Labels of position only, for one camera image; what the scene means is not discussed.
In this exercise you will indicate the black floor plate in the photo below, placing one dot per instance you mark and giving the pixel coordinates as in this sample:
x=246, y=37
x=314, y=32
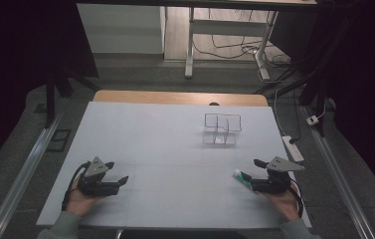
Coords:
x=59, y=140

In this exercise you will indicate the black metal stand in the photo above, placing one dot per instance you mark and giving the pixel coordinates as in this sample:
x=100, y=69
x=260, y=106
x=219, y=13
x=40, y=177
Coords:
x=50, y=99
x=314, y=93

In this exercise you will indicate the wooden table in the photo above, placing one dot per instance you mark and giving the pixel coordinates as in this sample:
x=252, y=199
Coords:
x=175, y=98

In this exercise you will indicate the white power strip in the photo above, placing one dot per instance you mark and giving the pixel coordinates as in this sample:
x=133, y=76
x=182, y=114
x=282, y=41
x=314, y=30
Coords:
x=292, y=149

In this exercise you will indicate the small white adapter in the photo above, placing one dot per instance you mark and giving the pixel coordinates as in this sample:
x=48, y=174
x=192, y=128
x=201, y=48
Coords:
x=312, y=120

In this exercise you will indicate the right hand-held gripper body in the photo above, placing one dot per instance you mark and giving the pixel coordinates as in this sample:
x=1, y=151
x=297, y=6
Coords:
x=279, y=164

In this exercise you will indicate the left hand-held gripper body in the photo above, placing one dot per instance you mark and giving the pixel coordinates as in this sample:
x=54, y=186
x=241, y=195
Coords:
x=95, y=170

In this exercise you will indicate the white desk frame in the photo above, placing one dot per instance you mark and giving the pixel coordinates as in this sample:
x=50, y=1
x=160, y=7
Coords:
x=190, y=43

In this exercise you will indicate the clear plastic organizer box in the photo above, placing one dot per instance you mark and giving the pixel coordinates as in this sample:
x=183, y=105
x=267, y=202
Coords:
x=222, y=131

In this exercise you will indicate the green and white toothpaste tube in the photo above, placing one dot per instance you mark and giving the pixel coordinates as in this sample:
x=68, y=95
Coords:
x=239, y=173

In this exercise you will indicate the white cabinet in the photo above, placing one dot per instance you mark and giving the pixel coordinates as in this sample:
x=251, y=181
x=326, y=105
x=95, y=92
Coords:
x=122, y=30

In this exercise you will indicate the aluminium rail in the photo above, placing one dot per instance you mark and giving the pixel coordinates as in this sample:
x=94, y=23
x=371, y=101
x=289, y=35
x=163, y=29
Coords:
x=337, y=172
x=19, y=176

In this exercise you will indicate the person's left hand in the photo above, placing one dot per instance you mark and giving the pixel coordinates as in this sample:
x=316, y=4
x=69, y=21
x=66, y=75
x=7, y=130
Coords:
x=80, y=203

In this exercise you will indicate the person's right hand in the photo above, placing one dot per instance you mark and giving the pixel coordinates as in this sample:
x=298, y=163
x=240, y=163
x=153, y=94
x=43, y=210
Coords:
x=284, y=204

